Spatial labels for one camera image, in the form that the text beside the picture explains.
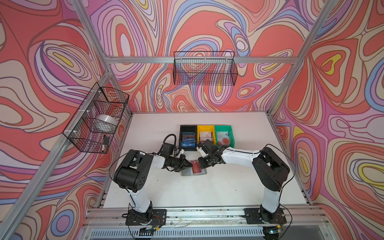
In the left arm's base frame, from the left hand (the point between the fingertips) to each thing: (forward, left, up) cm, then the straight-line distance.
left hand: (193, 164), depth 89 cm
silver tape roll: (+8, +42, +31) cm, 53 cm away
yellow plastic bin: (+24, -9, 0) cm, 26 cm away
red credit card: (-1, -2, -1) cm, 3 cm away
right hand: (0, -5, -3) cm, 6 cm away
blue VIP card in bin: (+19, +3, 0) cm, 19 cm away
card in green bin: (+20, -21, 0) cm, 29 cm away
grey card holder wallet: (-4, +2, -2) cm, 5 cm away
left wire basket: (+8, +51, +27) cm, 58 cm away
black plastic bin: (+24, +4, +6) cm, 25 cm away
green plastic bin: (+27, -22, +1) cm, 35 cm away
